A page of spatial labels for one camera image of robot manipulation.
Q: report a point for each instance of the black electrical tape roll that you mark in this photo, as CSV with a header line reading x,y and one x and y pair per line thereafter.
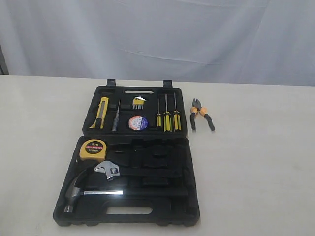
x,y
138,123

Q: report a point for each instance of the orange black combination pliers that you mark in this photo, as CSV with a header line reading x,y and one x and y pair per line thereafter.
x,y
196,109

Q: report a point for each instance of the yellow utility knife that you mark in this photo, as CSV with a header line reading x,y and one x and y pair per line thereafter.
x,y
101,113

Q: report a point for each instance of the yellow measuring tape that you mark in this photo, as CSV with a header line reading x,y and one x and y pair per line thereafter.
x,y
93,150

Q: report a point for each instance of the black plastic tool case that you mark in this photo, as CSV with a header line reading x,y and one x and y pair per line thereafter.
x,y
150,148

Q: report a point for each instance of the small yellow black screwdriver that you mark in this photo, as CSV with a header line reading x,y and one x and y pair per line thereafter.
x,y
158,116

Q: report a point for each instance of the yellow hex key set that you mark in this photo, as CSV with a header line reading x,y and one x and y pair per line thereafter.
x,y
138,103

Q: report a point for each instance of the chrome adjustable wrench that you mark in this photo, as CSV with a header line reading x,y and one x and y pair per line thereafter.
x,y
112,170

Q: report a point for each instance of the steel claw hammer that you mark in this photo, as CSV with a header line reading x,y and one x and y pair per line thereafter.
x,y
74,192

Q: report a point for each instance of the clear handle tester screwdriver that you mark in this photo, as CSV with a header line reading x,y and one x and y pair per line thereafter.
x,y
116,118

